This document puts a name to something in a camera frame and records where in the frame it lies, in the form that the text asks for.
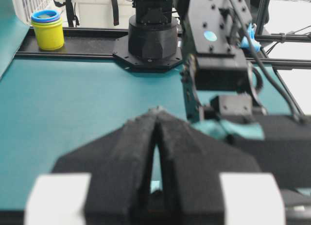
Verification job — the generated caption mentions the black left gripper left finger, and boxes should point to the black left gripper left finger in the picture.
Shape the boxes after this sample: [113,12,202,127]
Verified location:
[52,111,157,218]

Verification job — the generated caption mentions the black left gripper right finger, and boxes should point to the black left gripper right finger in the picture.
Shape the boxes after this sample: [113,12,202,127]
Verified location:
[156,111,261,217]

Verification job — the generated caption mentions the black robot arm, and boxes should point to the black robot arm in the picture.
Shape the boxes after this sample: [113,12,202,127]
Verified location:
[53,0,267,222]

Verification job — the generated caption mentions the black cylindrical arm base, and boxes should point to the black cylindrical arm base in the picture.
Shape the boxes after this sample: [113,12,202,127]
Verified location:
[113,0,182,71]

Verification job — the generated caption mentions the blue plastic clip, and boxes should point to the blue plastic clip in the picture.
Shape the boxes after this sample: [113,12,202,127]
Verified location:
[240,23,261,52]

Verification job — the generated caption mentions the yellow stacked cups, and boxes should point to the yellow stacked cups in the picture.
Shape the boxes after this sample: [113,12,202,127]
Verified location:
[31,10,65,51]

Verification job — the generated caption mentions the black aluminium rail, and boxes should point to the black aluminium rail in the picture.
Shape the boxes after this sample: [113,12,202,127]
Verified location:
[15,26,311,70]

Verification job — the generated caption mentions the black rod with cables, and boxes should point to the black rod with cables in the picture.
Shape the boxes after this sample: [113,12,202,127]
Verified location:
[255,34,311,43]

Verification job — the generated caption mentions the white wire basket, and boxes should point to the white wire basket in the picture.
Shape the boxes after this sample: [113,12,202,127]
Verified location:
[12,0,53,25]

